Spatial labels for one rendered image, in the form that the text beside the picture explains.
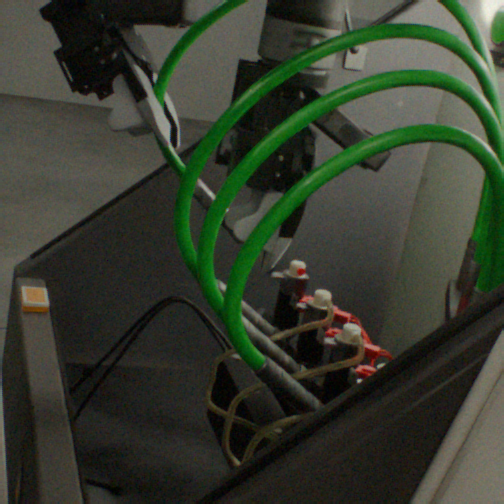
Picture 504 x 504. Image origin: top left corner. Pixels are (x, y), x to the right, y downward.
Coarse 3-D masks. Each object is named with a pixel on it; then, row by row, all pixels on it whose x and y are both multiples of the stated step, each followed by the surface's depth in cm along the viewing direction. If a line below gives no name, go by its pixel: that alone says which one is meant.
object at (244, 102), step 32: (352, 32) 85; (384, 32) 85; (416, 32) 86; (448, 32) 87; (288, 64) 84; (480, 64) 89; (256, 96) 84; (224, 128) 84; (192, 160) 85; (192, 192) 86; (192, 256) 88; (480, 256) 96; (224, 288) 90; (256, 320) 92
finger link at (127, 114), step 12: (120, 84) 105; (144, 84) 103; (120, 96) 105; (132, 96) 104; (120, 108) 104; (132, 108) 104; (144, 108) 103; (156, 108) 103; (108, 120) 105; (120, 120) 104; (132, 120) 104; (144, 120) 103; (156, 120) 103; (156, 132) 103; (168, 132) 104; (168, 144) 104
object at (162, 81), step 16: (224, 0) 101; (240, 0) 101; (448, 0) 98; (208, 16) 102; (464, 16) 98; (192, 32) 102; (480, 32) 99; (176, 48) 103; (480, 48) 99; (176, 64) 104; (160, 80) 104; (496, 80) 100; (160, 96) 105; (160, 144) 106; (176, 160) 107; (480, 208) 104; (480, 224) 104
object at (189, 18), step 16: (96, 0) 106; (112, 0) 106; (128, 0) 105; (144, 0) 105; (160, 0) 104; (176, 0) 104; (128, 16) 105; (144, 16) 105; (160, 16) 104; (176, 16) 104; (192, 16) 106
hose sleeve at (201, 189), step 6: (198, 180) 107; (198, 186) 107; (204, 186) 107; (198, 192) 107; (204, 192) 107; (210, 192) 107; (198, 198) 107; (204, 198) 107; (210, 198) 107; (204, 204) 107; (210, 204) 107; (222, 222) 108; (228, 228) 108
